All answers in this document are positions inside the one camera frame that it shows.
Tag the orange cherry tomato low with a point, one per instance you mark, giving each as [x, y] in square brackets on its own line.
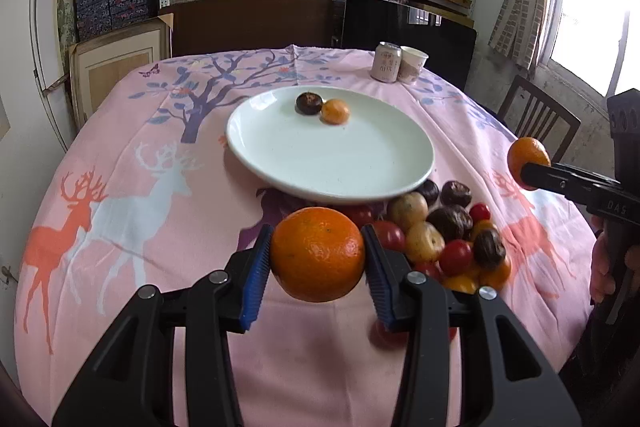
[498, 277]

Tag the red cherry tomato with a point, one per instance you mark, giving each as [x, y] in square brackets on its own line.
[456, 258]
[480, 212]

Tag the large red tomato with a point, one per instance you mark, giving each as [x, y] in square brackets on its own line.
[390, 235]

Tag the large orange mandarin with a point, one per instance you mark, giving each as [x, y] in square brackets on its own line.
[317, 255]

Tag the dark purple passion fruit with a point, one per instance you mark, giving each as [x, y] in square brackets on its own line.
[453, 222]

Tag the dark fruit behind plate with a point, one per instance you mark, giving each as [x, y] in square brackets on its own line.
[430, 191]

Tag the yellow speckled fruit middle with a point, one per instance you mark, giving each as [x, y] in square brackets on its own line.
[424, 243]

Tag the small orange mandarin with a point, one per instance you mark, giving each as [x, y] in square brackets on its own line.
[522, 151]

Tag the dark wooden chair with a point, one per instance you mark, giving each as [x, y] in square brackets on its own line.
[539, 115]

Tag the dark brown fruit top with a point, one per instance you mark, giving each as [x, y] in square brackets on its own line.
[455, 193]

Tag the red cherry tomato middle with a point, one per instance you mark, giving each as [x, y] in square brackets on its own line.
[456, 258]

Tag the yellow speckled fruit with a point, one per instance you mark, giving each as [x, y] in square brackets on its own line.
[407, 210]
[424, 243]

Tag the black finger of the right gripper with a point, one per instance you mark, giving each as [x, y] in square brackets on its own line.
[575, 184]

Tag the dark cabinet behind table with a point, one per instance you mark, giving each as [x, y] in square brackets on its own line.
[227, 25]

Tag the dark fruit far right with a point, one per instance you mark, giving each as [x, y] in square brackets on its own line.
[488, 249]

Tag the red cherry tomato right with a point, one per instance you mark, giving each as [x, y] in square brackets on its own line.
[480, 212]

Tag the dark brown fruit on plate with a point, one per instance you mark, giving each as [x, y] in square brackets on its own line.
[309, 104]

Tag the pink deer print tablecloth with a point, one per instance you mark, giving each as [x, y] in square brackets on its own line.
[148, 193]

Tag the pink beverage can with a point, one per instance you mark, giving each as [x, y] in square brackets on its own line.
[386, 62]

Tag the small orange fruit on plate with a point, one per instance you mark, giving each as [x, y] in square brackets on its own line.
[335, 111]

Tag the white ceramic plate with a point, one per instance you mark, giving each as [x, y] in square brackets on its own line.
[380, 152]

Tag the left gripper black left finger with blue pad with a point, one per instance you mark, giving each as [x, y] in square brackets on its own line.
[127, 378]

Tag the person's hand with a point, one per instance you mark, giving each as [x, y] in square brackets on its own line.
[601, 281]

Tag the framed picture leaning on wall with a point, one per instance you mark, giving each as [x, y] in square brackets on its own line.
[98, 64]

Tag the white paper cup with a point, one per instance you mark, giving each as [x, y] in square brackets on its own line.
[411, 65]

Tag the yellow speckled fruit upper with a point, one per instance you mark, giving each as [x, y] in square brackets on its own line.
[407, 210]

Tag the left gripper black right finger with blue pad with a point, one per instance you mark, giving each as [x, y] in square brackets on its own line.
[505, 379]

